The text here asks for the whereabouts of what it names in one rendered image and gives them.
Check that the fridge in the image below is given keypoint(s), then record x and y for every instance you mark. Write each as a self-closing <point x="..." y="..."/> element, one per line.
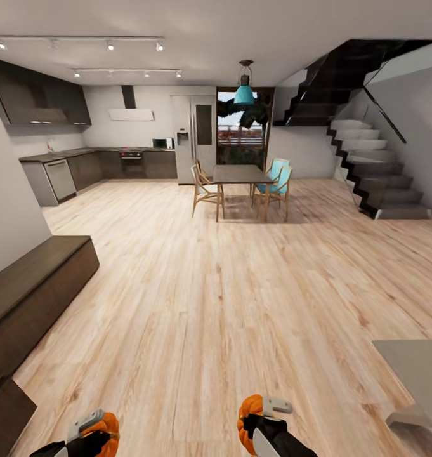
<point x="194" y="129"/>

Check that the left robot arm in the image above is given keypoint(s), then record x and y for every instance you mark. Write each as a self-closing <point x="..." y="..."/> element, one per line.
<point x="77" y="445"/>

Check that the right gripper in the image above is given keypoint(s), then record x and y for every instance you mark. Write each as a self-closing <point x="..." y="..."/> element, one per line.
<point x="252" y="421"/>

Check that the breakfast table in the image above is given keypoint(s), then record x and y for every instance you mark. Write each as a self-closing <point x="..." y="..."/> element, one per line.
<point x="240" y="174"/>

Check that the pumpkin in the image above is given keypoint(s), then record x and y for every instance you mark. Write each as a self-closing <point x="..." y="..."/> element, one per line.
<point x="110" y="425"/>
<point x="254" y="405"/>

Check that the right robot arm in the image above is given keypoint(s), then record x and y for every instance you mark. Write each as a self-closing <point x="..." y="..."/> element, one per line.
<point x="270" y="436"/>

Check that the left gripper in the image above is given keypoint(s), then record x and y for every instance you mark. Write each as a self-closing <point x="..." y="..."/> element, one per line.
<point x="91" y="445"/>

